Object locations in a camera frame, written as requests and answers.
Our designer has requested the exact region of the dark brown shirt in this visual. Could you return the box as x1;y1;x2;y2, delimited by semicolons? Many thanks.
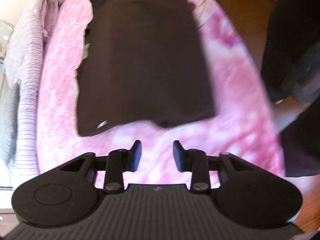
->
76;0;215;137

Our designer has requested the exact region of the pink floral blanket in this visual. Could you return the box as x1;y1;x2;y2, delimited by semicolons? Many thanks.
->
36;0;285;184

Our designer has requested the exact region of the grey pillow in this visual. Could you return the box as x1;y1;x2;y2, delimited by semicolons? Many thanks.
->
1;80;21;167

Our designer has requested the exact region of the person dark clothing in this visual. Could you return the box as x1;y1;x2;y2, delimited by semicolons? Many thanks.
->
261;0;319;177

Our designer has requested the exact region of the white striped duvet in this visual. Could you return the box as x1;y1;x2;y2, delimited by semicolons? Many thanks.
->
4;0;59;178

